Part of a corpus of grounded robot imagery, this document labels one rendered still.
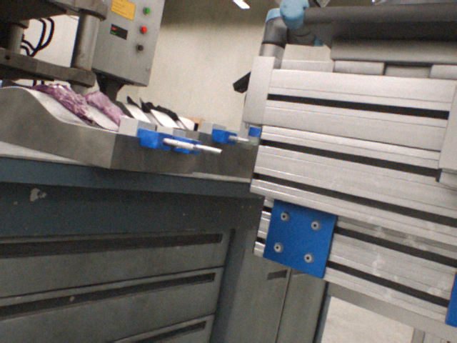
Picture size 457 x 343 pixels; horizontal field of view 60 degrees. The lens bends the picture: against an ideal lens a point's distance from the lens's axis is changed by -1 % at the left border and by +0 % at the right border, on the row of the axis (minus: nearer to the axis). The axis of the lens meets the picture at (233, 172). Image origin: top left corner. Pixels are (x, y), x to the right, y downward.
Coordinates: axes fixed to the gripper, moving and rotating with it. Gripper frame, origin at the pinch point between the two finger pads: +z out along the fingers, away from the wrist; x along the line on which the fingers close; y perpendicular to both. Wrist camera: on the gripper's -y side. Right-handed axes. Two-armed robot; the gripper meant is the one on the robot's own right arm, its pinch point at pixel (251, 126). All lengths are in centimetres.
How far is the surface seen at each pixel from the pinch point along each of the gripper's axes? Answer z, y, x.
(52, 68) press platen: -7, -64, -34
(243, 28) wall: -251, -492, 533
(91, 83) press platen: -5, -58, -23
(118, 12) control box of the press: -37, -72, -8
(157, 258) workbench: 34, 15, -42
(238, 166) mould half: 12.3, 14.3, -20.3
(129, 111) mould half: 3.9, -12.5, -35.9
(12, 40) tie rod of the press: -22, -128, -26
